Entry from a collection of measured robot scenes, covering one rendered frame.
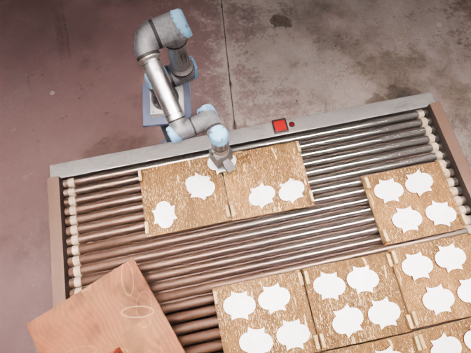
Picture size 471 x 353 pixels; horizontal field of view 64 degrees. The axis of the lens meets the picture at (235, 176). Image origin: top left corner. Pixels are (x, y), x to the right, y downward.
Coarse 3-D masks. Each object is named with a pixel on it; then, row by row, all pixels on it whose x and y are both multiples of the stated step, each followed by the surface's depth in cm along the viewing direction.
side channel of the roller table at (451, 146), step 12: (432, 108) 200; (432, 120) 201; (444, 120) 197; (444, 132) 195; (444, 144) 195; (456, 144) 192; (456, 156) 190; (456, 168) 189; (468, 168) 188; (468, 180) 186; (468, 192) 184; (468, 204) 186
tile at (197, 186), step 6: (192, 180) 185; (198, 180) 185; (204, 180) 185; (186, 186) 184; (192, 186) 184; (198, 186) 184; (204, 186) 184; (210, 186) 184; (192, 192) 183; (198, 192) 183; (204, 192) 183; (210, 192) 183; (204, 198) 182
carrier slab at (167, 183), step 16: (192, 160) 192; (144, 176) 189; (160, 176) 189; (176, 176) 189; (144, 192) 187; (160, 192) 186; (176, 192) 186; (224, 192) 186; (144, 208) 184; (176, 208) 184; (192, 208) 184; (208, 208) 184; (224, 208) 184; (176, 224) 181; (192, 224) 181; (208, 224) 181
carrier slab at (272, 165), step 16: (288, 144) 195; (240, 160) 192; (256, 160) 192; (272, 160) 192; (288, 160) 192; (224, 176) 189; (240, 176) 189; (256, 176) 189; (272, 176) 189; (288, 176) 189; (304, 176) 189; (240, 192) 186; (304, 192) 186; (240, 208) 183; (256, 208) 183; (272, 208) 183; (288, 208) 183
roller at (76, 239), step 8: (440, 160) 193; (448, 160) 193; (328, 184) 189; (336, 184) 189; (344, 184) 189; (352, 184) 189; (360, 184) 190; (312, 192) 188; (320, 192) 188; (328, 192) 190; (136, 224) 183; (96, 232) 182; (104, 232) 182; (112, 232) 182; (120, 232) 182; (128, 232) 182; (72, 240) 180; (80, 240) 181; (88, 240) 181
